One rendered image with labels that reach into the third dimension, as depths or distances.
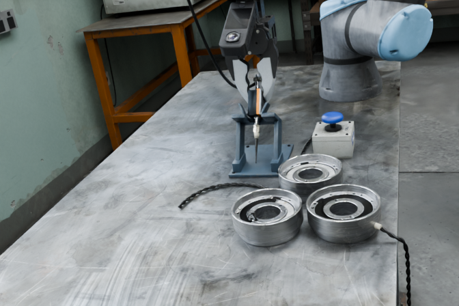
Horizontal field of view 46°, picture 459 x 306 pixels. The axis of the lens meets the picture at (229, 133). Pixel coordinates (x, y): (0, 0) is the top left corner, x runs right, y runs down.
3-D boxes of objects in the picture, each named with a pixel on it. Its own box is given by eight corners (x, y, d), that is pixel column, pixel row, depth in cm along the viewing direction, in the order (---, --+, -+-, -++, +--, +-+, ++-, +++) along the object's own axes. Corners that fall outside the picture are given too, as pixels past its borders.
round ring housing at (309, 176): (352, 198, 85) (350, 175, 84) (287, 210, 85) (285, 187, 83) (333, 170, 95) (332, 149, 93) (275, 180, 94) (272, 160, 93)
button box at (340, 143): (352, 158, 98) (350, 134, 96) (313, 158, 100) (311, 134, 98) (356, 140, 105) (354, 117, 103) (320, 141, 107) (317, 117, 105)
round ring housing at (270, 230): (291, 254, 74) (287, 229, 72) (223, 244, 79) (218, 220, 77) (313, 214, 82) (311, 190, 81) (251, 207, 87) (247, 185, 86)
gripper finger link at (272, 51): (283, 74, 98) (272, 27, 95) (282, 77, 96) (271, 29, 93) (259, 78, 99) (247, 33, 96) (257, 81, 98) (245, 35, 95)
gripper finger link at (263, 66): (286, 92, 104) (275, 46, 101) (281, 103, 98) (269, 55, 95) (270, 95, 105) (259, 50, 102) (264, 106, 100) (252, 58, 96)
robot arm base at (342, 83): (323, 82, 140) (320, 46, 136) (383, 80, 135) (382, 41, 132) (315, 103, 127) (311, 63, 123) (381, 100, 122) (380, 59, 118)
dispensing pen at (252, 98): (245, 160, 96) (247, 71, 99) (251, 164, 100) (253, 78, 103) (257, 160, 96) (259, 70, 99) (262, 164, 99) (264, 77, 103)
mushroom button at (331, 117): (343, 143, 99) (341, 117, 97) (322, 143, 100) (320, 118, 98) (345, 134, 102) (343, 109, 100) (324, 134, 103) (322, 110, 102)
